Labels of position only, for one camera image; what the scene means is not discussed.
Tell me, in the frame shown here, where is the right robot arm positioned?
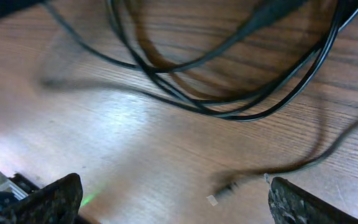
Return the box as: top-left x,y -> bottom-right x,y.
0,173 -> 358,224

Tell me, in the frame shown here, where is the thin black micro-USB cable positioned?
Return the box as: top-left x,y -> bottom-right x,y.
206,108 -> 358,206

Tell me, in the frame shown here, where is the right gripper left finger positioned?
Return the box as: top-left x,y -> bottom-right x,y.
0,173 -> 83,224

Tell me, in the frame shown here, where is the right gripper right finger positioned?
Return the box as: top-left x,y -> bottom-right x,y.
268,177 -> 358,224

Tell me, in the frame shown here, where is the black USB cable thick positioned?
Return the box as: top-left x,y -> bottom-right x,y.
42,0 -> 305,73

